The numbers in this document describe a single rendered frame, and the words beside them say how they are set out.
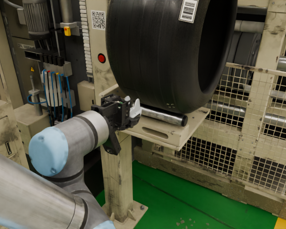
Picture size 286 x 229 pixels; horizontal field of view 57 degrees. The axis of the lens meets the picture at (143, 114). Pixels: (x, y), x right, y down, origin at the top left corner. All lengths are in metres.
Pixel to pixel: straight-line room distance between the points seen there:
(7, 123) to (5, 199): 0.91
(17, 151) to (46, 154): 0.84
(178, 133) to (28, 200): 0.69
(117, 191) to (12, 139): 0.64
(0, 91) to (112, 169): 0.68
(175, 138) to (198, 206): 0.97
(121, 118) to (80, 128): 0.15
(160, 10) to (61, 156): 0.47
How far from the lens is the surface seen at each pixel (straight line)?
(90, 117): 0.62
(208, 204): 1.95
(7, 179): 0.41
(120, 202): 1.65
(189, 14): 0.76
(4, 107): 1.28
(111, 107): 0.67
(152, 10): 0.79
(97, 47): 1.20
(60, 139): 0.55
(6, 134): 1.32
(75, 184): 0.61
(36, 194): 0.43
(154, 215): 1.84
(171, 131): 1.02
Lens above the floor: 1.41
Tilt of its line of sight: 29 degrees down
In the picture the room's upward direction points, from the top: straight up
